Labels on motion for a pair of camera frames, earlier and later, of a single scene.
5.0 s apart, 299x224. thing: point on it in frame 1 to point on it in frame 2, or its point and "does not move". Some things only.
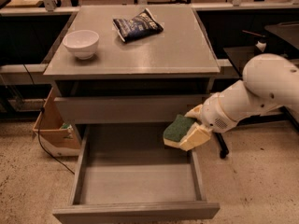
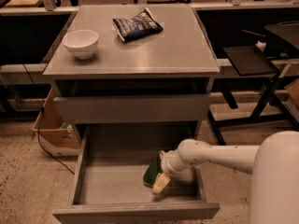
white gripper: x=214 y=116 to x=165 y=166
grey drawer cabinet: x=148 y=80 does not move
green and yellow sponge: x=178 y=130 to x=151 y=172
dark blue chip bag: x=139 y=26 does not move
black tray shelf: x=238 y=56 does not move
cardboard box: x=60 y=139 does not move
